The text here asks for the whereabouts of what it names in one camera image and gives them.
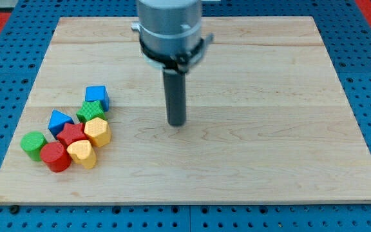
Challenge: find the yellow heart block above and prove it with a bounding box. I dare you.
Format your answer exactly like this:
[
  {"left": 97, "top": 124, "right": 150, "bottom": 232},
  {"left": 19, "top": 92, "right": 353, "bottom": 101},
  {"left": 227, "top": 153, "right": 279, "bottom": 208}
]
[{"left": 66, "top": 140, "right": 97, "bottom": 169}]

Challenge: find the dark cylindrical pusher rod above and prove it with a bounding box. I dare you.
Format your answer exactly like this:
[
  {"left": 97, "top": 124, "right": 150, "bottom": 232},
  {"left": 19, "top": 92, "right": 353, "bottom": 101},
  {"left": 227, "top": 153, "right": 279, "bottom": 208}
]
[{"left": 162, "top": 70, "right": 186, "bottom": 126}]

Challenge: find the wooden board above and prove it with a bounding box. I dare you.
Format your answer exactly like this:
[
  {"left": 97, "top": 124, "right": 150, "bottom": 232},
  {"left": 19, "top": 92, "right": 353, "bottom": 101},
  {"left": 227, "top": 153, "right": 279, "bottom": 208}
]
[{"left": 0, "top": 16, "right": 371, "bottom": 206}]

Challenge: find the blue cube block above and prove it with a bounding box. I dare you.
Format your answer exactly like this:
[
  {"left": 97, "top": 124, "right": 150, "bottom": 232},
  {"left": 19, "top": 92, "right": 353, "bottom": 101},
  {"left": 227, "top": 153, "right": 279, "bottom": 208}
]
[{"left": 85, "top": 85, "right": 109, "bottom": 111}]

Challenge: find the yellow hexagon block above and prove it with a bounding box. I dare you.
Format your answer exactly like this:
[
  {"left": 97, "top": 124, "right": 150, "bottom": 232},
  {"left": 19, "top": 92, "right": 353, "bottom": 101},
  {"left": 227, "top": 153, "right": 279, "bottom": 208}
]
[{"left": 84, "top": 117, "right": 112, "bottom": 147}]

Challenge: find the green star block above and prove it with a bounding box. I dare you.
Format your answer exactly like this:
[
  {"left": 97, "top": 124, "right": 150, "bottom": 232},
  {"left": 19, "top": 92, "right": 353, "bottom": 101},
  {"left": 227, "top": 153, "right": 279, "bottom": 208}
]
[{"left": 76, "top": 101, "right": 106, "bottom": 123}]

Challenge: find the red star block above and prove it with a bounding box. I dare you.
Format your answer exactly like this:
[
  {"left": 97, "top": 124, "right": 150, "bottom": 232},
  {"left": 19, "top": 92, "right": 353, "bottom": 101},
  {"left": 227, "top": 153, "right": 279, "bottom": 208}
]
[{"left": 57, "top": 123, "right": 88, "bottom": 148}]

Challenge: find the blue triangle block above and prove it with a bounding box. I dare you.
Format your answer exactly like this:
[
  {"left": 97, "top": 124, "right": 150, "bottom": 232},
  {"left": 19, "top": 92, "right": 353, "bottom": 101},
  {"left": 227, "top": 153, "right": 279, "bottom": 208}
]
[{"left": 48, "top": 110, "right": 74, "bottom": 139}]

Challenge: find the red cylinder block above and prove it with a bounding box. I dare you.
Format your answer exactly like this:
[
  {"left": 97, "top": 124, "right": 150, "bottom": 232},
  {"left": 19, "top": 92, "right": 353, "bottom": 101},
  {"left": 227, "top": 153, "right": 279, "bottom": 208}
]
[{"left": 40, "top": 142, "right": 71, "bottom": 173}]

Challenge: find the green cylinder block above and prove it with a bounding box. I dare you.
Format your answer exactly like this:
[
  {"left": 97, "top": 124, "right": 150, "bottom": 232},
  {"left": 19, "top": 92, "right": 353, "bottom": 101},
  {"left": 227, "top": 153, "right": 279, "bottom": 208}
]
[{"left": 20, "top": 131, "right": 48, "bottom": 162}]

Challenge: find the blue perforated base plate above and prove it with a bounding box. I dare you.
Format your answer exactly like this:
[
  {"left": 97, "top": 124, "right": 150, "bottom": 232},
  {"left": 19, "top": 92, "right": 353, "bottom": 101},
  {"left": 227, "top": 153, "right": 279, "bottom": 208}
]
[{"left": 0, "top": 0, "right": 371, "bottom": 231}]

